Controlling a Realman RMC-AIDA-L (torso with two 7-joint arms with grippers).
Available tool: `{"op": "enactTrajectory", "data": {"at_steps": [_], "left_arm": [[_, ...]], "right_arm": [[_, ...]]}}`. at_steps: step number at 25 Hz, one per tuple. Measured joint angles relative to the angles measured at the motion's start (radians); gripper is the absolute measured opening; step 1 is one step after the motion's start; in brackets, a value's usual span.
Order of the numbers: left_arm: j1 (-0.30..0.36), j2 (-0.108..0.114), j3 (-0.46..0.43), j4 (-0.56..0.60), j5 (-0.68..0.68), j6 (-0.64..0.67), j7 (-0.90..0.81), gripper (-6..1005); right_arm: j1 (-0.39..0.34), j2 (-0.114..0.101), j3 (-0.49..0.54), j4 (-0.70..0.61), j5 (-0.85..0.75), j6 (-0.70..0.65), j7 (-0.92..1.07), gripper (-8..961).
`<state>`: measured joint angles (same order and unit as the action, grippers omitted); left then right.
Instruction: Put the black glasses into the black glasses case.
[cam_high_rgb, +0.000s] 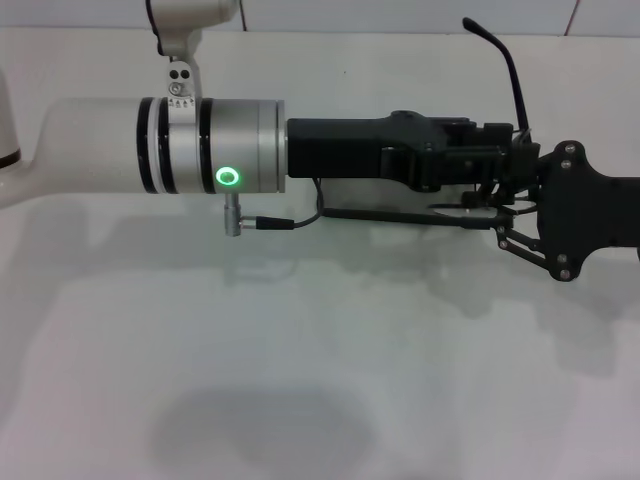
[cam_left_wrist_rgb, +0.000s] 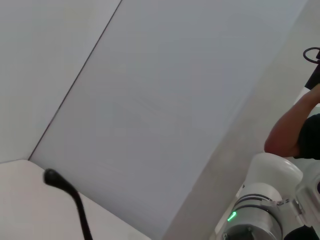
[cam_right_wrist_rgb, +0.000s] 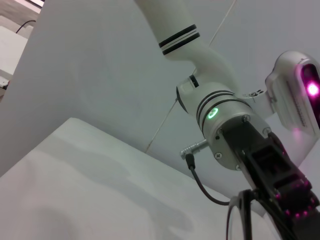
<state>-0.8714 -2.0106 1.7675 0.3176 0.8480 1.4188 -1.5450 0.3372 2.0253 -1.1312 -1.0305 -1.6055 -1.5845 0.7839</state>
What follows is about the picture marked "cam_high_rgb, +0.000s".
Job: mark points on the black frame glasses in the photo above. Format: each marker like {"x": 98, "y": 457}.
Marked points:
{"x": 515, "y": 80}

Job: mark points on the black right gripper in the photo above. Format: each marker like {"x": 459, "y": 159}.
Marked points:
{"x": 590, "y": 210}

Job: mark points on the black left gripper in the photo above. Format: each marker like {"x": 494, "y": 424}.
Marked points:
{"x": 350, "y": 147}

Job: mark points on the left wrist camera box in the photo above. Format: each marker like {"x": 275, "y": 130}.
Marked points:
{"x": 185, "y": 20}

